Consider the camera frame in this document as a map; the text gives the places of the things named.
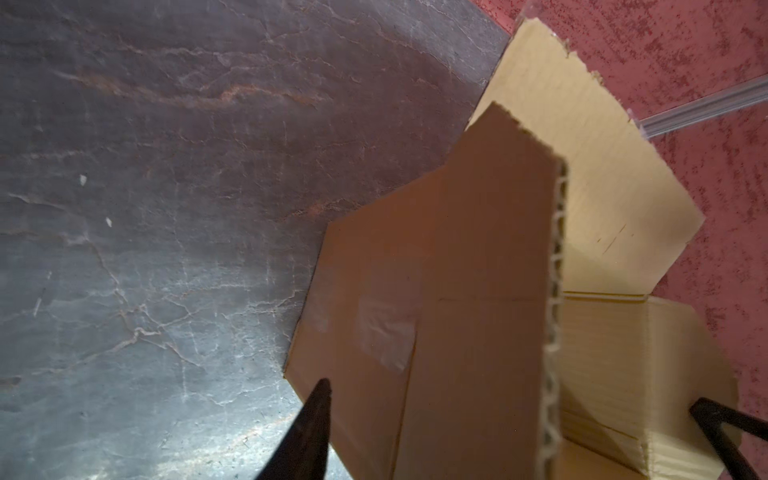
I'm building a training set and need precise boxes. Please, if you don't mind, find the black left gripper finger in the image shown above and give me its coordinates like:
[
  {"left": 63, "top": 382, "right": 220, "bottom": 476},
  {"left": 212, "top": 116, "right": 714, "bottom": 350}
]
[{"left": 255, "top": 378, "right": 332, "bottom": 480}]

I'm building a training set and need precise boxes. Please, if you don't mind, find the brown cardboard express box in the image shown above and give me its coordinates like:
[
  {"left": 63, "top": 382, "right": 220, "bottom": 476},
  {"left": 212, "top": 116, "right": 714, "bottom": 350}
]
[{"left": 285, "top": 18, "right": 738, "bottom": 479}]

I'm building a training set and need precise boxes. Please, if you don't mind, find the right aluminium corner post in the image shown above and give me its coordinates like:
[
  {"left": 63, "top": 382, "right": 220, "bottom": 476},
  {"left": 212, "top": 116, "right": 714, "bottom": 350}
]
[{"left": 639, "top": 75, "right": 767, "bottom": 138}]

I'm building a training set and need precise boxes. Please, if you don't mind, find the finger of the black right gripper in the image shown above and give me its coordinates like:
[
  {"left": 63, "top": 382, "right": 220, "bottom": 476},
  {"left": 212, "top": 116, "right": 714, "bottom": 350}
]
[{"left": 689, "top": 397, "right": 767, "bottom": 480}]

